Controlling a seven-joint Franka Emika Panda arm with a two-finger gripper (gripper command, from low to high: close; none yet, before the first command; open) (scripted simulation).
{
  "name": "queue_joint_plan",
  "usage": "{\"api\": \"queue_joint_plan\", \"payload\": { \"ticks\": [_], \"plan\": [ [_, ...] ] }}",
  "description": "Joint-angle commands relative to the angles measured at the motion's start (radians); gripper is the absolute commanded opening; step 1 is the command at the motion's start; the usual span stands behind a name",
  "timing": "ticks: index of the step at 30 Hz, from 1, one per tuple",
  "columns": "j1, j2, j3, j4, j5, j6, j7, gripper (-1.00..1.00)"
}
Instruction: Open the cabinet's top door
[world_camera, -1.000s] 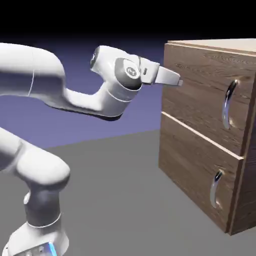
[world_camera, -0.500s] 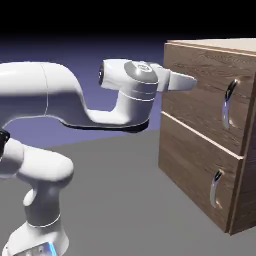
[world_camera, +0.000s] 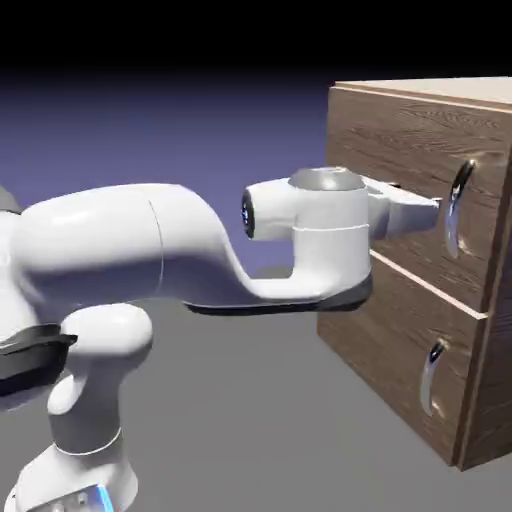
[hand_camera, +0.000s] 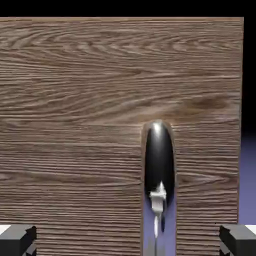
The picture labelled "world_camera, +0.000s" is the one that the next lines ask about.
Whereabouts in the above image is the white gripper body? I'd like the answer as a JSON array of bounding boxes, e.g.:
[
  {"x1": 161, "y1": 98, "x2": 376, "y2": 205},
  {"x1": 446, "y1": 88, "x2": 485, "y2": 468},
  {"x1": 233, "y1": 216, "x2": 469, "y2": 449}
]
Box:
[{"x1": 386, "y1": 187, "x2": 444, "y2": 240}]

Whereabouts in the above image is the wood cabinet door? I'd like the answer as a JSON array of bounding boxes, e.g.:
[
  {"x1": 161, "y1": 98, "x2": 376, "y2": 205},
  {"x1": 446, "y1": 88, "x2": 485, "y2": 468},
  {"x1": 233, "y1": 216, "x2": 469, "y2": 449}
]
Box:
[
  {"x1": 324, "y1": 86, "x2": 512, "y2": 314},
  {"x1": 316, "y1": 252, "x2": 488, "y2": 468}
]

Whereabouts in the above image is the dark wood cabinet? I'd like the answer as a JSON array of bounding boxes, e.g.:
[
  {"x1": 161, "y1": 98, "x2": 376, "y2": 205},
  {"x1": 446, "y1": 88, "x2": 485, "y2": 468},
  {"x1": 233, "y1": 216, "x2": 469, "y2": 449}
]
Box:
[{"x1": 316, "y1": 75, "x2": 512, "y2": 472}]

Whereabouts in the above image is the curved silver door handle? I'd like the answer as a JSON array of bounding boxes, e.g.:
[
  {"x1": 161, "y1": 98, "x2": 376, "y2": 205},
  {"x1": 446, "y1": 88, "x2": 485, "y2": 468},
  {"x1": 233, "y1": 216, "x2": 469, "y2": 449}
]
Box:
[
  {"x1": 444, "y1": 158, "x2": 478, "y2": 260},
  {"x1": 419, "y1": 339, "x2": 448, "y2": 418}
]

